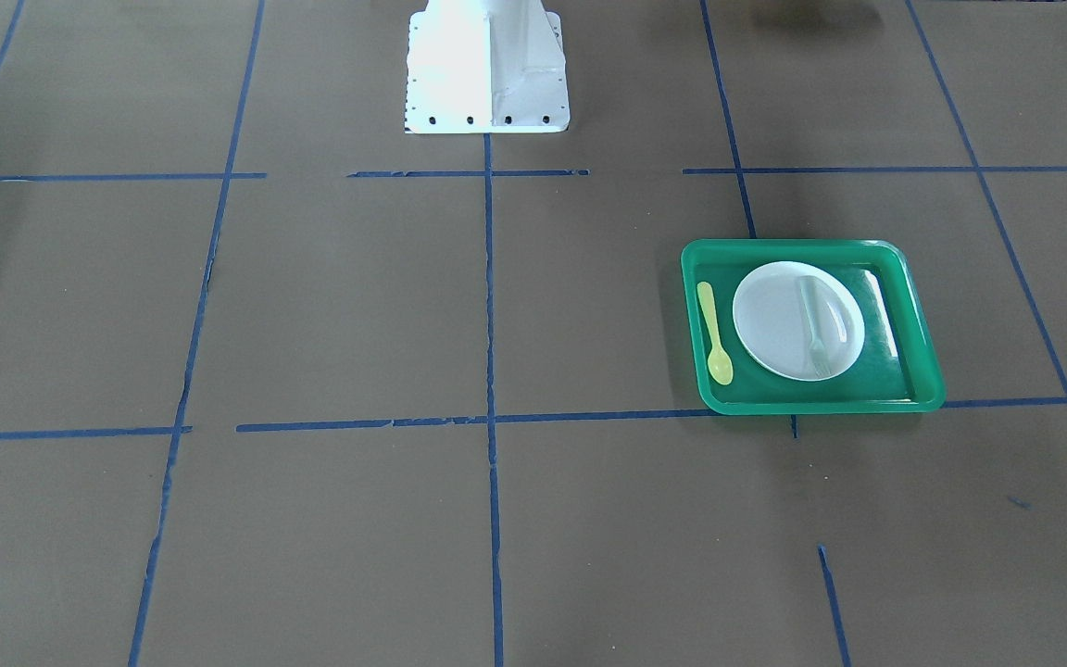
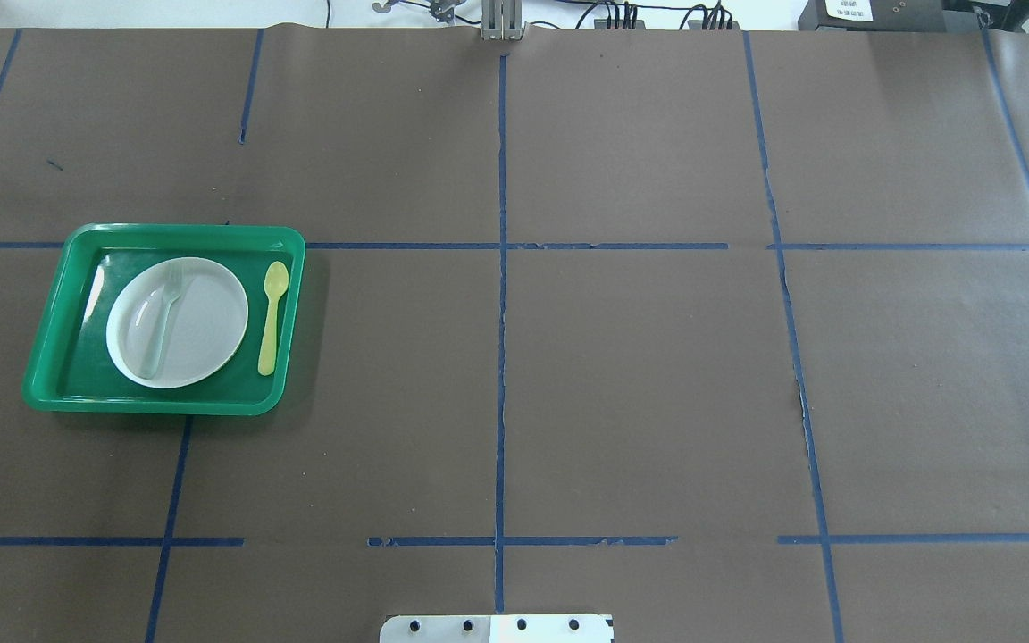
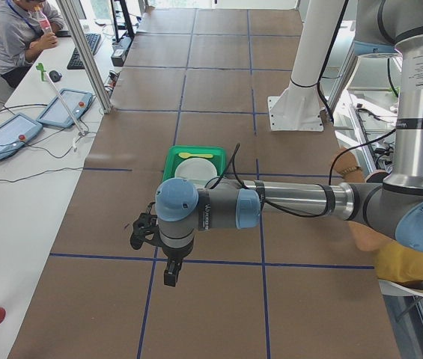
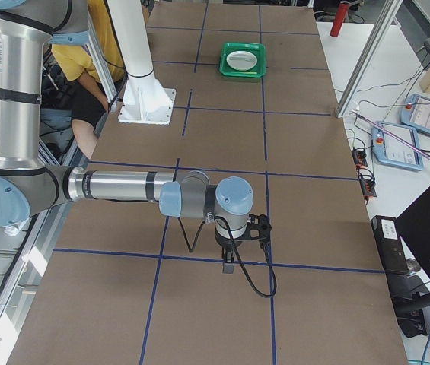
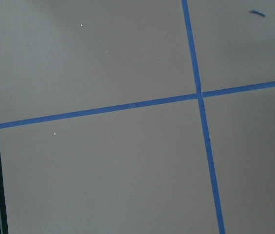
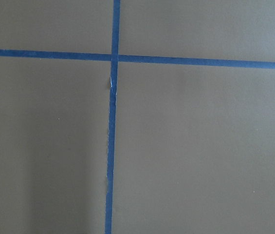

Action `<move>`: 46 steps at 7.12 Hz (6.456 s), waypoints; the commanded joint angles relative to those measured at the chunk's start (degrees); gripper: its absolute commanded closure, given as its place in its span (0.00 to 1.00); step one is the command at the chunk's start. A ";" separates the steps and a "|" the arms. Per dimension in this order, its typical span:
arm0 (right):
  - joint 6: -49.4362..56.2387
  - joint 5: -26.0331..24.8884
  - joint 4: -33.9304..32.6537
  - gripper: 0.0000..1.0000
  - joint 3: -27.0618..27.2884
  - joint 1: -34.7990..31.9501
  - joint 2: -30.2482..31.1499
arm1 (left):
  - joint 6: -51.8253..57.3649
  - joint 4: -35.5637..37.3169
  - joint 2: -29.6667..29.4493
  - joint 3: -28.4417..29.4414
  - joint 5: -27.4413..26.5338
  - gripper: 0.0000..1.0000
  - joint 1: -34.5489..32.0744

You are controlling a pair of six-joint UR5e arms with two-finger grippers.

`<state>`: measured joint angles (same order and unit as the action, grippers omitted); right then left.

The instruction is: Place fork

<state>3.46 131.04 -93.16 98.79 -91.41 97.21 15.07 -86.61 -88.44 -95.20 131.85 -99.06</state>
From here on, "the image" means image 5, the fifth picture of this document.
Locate blue tape scrap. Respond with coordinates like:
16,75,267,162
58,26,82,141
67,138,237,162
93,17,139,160
249,9,266,17

